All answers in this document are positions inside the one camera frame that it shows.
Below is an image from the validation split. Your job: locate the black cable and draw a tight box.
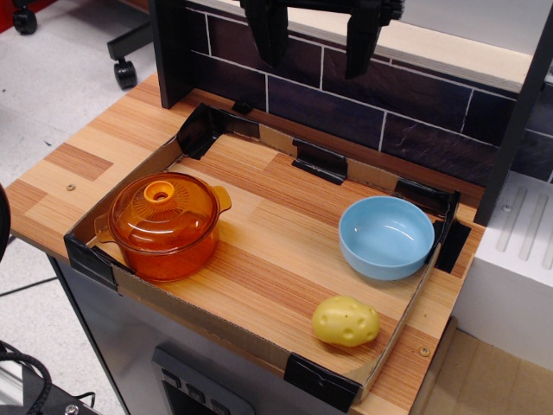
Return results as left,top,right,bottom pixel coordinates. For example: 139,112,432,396
0,339,96,415

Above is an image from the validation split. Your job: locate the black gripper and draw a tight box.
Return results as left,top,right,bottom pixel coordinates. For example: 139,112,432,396
239,0,404,80

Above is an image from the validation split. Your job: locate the light blue bowl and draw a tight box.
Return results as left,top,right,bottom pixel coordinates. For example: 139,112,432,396
339,196,435,281

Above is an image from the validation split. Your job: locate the cardboard fence with black tape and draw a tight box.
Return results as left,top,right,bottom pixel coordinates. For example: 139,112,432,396
65,104,474,414

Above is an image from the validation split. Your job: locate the black upright post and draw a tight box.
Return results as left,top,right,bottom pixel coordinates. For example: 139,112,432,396
149,0,195,109
474,9,552,227

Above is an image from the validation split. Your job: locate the orange glass pot lid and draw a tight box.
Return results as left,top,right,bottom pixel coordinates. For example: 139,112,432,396
106,172,226,254

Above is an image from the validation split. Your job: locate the orange glass pot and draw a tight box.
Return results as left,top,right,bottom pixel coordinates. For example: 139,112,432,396
94,173,232,282

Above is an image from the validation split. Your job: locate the yellow plastic potato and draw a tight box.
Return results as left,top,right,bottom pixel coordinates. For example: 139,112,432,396
312,296,380,347

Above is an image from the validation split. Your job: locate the black upright post left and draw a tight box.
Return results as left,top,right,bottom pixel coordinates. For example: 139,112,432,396
149,0,195,109

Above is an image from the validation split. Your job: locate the black control panel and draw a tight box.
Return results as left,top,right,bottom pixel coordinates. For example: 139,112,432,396
152,348,256,415

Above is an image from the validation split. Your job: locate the black office chair base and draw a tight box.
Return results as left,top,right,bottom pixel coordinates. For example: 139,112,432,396
12,1,153,90

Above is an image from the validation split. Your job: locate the white ribbed sink unit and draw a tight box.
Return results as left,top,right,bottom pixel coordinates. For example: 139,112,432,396
453,172,552,369

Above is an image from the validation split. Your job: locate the black upright post right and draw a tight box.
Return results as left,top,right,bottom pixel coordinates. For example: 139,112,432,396
474,9,552,227

